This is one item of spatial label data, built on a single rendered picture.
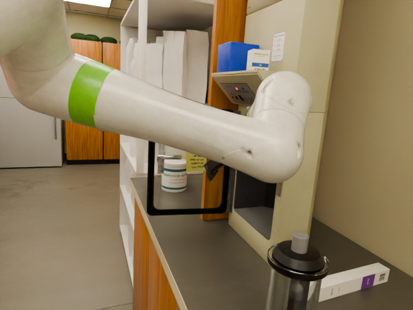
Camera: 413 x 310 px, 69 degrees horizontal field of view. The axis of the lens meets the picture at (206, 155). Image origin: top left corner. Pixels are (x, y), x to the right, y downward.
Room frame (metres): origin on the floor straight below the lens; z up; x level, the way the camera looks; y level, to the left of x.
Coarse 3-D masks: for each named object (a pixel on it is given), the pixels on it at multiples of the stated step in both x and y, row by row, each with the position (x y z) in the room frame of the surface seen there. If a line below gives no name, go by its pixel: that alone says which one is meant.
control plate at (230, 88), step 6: (222, 84) 1.04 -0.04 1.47; (228, 84) 1.00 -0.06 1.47; (234, 84) 0.96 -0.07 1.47; (240, 84) 0.92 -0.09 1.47; (246, 84) 0.88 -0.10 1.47; (228, 90) 1.04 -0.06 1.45; (234, 90) 1.00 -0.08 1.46; (240, 90) 0.95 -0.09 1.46; (246, 90) 0.92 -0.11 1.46; (234, 96) 1.03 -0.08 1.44; (246, 96) 0.95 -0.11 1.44; (252, 96) 0.91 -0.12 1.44; (240, 102) 1.03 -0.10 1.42; (246, 102) 0.98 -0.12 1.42; (252, 102) 0.95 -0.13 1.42
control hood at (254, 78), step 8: (224, 72) 0.98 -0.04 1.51; (232, 72) 0.93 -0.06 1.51; (240, 72) 0.87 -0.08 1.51; (248, 72) 0.83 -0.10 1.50; (256, 72) 0.79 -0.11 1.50; (264, 72) 0.79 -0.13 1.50; (272, 72) 0.80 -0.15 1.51; (216, 80) 1.06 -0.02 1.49; (224, 80) 1.00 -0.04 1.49; (232, 80) 0.95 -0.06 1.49; (240, 80) 0.90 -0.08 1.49; (248, 80) 0.86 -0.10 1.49; (256, 80) 0.82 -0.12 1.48; (256, 88) 0.85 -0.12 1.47; (240, 104) 1.05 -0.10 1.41; (248, 104) 0.99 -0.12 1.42
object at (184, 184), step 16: (160, 144) 1.04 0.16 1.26; (176, 160) 1.06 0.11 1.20; (192, 160) 1.07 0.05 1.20; (208, 160) 1.08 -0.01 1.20; (160, 176) 1.04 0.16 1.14; (176, 176) 1.06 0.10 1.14; (192, 176) 1.07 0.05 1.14; (160, 192) 1.04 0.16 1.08; (176, 192) 1.06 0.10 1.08; (192, 192) 1.07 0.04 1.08; (208, 192) 1.09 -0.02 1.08; (160, 208) 1.04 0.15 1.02; (176, 208) 1.06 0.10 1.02; (192, 208) 1.07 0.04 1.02
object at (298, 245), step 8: (296, 232) 0.51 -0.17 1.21; (304, 232) 0.51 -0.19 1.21; (288, 240) 0.54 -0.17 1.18; (296, 240) 0.49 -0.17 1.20; (304, 240) 0.49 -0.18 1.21; (280, 248) 0.50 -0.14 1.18; (288, 248) 0.50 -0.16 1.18; (296, 248) 0.49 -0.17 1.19; (304, 248) 0.49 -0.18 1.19; (312, 248) 0.51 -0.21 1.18; (280, 256) 0.48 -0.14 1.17; (288, 256) 0.48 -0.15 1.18; (296, 256) 0.48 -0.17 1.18; (304, 256) 0.48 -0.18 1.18; (312, 256) 0.48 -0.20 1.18; (320, 256) 0.49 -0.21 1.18; (288, 264) 0.47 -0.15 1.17; (296, 264) 0.46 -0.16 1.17; (304, 264) 0.46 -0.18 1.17; (312, 264) 0.46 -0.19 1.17; (320, 264) 0.47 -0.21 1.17
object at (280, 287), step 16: (272, 256) 0.50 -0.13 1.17; (272, 272) 0.49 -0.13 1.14; (304, 272) 0.45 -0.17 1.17; (320, 272) 0.46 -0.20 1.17; (272, 288) 0.49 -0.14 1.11; (288, 288) 0.46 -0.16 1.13; (304, 288) 0.46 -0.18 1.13; (320, 288) 0.48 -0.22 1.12; (272, 304) 0.48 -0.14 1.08; (288, 304) 0.46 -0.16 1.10; (304, 304) 0.46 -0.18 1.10
